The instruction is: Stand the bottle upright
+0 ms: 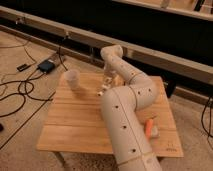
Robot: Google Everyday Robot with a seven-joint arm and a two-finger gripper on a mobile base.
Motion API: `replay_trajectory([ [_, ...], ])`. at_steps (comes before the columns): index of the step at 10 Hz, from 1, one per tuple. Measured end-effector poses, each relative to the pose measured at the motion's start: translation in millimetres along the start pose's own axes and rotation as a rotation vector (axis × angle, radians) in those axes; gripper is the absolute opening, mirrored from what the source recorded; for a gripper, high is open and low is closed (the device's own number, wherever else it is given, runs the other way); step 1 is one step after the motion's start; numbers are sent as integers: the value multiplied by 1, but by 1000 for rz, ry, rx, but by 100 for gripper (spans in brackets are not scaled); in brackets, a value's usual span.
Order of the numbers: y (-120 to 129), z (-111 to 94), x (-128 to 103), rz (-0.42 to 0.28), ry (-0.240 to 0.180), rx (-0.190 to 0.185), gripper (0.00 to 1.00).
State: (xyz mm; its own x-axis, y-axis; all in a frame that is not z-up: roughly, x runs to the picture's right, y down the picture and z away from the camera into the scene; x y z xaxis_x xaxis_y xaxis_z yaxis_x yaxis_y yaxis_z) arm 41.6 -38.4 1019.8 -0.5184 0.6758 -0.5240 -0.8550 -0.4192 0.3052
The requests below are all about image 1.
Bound clear plastic bottle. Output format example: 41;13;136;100
98;75;115;96

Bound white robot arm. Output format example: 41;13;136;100
101;45;162;171

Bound translucent plastic cup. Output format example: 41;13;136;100
64;69;80;90

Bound wooden table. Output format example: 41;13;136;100
37;73;183;157

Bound black power adapter box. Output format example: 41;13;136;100
38;60;55;73

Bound orange carrot toy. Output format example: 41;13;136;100
145;118;158;139

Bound small black device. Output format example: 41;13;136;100
17;64;30;72

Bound black cable at right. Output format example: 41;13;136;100
200;95;213;139

